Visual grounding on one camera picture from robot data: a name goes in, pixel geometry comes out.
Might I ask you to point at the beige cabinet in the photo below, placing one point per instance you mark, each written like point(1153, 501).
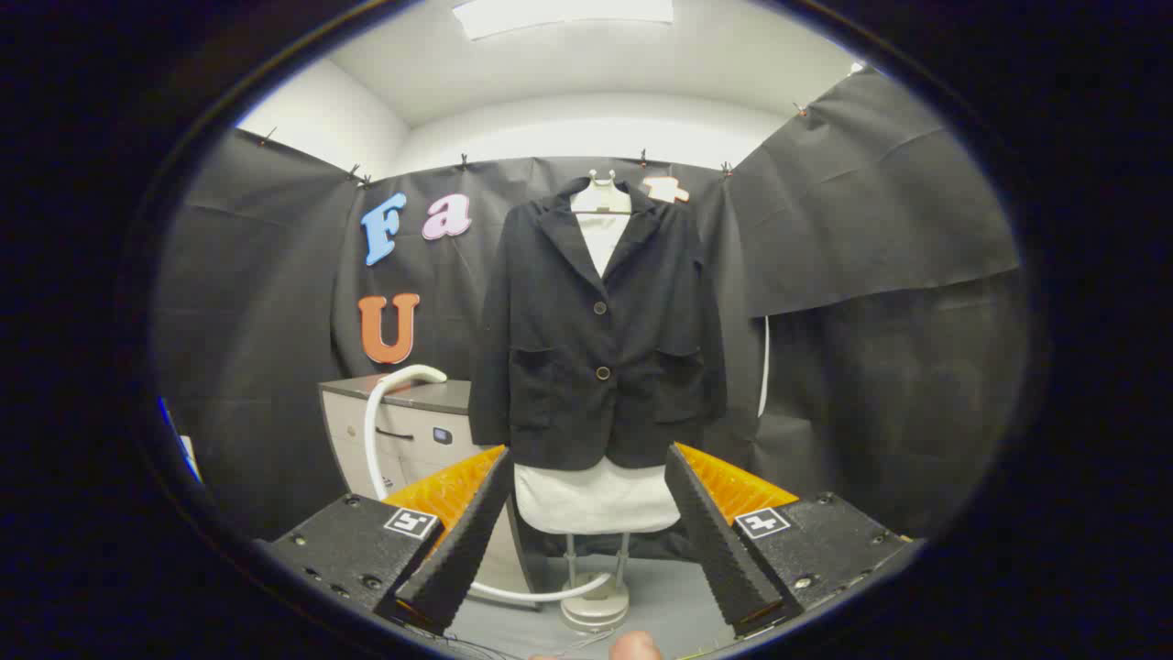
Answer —
point(412, 458)

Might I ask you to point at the black backdrop cloth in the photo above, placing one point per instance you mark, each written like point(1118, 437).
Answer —
point(871, 367)

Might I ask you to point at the white fabric torso form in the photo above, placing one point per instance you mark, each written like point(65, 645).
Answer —
point(596, 500)

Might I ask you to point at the black jacket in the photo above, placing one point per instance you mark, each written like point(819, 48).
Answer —
point(550, 367)

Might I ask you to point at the long ceiling light panel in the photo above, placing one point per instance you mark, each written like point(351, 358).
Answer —
point(559, 14)

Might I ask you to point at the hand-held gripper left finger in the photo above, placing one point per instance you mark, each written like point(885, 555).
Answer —
point(467, 550)

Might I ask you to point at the grey stand with round base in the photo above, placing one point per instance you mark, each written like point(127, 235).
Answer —
point(596, 612)

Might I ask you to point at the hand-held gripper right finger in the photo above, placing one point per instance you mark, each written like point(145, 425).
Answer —
point(719, 550)

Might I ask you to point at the white blue-edged panel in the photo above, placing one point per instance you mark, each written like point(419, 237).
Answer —
point(188, 454)

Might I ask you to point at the white plastic hanger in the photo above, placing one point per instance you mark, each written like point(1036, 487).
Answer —
point(600, 197)

